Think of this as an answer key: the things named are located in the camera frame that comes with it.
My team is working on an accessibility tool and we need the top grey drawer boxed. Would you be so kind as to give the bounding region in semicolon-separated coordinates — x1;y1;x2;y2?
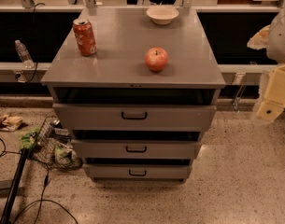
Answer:
53;104;216;132

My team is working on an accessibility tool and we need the bottom grey drawer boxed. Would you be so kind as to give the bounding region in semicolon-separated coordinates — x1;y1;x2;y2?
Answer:
83;164;192;180

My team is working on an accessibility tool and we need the black floor cable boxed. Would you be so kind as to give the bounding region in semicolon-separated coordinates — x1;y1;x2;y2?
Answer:
0;131;79;224

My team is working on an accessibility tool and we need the white bowl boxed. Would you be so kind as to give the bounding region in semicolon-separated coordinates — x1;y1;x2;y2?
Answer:
146;7;179;25

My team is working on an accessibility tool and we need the grey drawer cabinet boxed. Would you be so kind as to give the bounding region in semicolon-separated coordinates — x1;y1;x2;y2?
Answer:
42;8;225;168

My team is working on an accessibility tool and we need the red apple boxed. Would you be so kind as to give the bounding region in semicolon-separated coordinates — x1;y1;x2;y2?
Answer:
144;47;168;72

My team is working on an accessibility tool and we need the clear plastic water bottle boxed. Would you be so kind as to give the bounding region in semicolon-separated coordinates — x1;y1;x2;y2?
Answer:
15;40;35;69

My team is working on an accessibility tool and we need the orange soda can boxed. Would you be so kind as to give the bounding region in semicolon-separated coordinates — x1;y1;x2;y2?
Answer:
73;18;96;56

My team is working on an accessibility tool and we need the wire mesh basket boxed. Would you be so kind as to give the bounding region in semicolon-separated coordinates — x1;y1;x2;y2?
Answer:
33;117;83;171

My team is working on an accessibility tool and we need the grey drawer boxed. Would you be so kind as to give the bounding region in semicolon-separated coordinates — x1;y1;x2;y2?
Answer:
53;104;216;132
83;164;192;180
72;140;201;160

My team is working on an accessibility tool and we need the black metal pole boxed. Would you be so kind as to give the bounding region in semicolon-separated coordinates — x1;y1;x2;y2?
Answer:
0;149;29;224

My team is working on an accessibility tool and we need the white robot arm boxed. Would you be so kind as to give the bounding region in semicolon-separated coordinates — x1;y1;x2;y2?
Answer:
247;0;285;126

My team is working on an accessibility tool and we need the middle grey drawer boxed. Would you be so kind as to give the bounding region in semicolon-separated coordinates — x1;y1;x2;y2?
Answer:
72;140;201;160

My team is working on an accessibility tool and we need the crumpled snack bag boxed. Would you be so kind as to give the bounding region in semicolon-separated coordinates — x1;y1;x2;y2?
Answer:
0;115;22;132

